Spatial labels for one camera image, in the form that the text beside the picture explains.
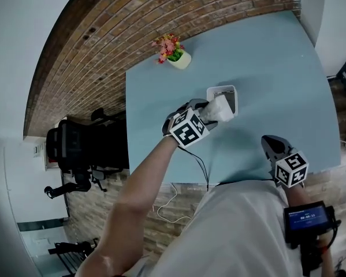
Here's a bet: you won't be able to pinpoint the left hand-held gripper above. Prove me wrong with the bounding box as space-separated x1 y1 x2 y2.
161 98 219 149

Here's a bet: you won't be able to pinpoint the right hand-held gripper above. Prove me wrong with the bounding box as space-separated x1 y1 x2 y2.
261 134 310 189

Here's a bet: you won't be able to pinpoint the white cloth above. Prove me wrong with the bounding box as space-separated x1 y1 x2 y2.
199 94 235 124

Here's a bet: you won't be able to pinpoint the white square container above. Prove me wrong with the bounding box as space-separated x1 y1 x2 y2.
206 84 240 117

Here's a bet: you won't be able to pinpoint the person's right forearm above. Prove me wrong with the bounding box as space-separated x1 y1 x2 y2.
285 183 336 277

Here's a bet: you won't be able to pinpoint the person's left forearm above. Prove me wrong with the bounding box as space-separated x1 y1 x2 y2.
75 136 181 277

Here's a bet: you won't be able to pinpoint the flowers in cream pot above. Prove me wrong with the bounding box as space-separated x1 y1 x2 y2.
151 33 192 70

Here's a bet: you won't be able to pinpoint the black wrist-mounted display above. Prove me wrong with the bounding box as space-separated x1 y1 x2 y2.
282 200 342 250

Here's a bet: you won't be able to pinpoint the person's white shirt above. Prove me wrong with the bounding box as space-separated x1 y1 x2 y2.
131 179 310 277

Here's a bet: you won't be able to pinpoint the black padded office chair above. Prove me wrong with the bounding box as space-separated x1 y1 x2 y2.
43 107 131 199

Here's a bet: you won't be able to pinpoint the black slatted chair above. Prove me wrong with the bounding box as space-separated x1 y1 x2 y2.
47 237 101 275

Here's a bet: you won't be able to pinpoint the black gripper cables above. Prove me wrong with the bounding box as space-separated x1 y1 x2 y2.
177 145 211 192

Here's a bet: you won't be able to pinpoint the white floor cable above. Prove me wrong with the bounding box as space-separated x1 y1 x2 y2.
151 181 193 225

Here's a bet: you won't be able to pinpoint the white wall socket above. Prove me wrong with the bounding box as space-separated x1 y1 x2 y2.
32 144 46 158

